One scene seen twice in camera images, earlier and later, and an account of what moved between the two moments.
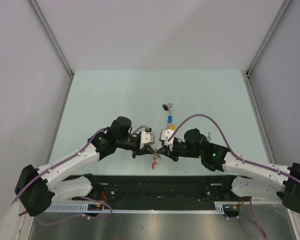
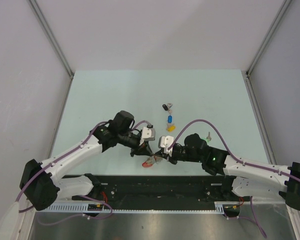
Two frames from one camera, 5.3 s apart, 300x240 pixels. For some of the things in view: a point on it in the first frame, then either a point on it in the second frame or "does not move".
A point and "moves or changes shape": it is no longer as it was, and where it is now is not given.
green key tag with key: [209, 137] does not move
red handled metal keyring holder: [155, 157] moves or changes shape
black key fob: [164, 106] does not move
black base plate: [168, 191] does not move
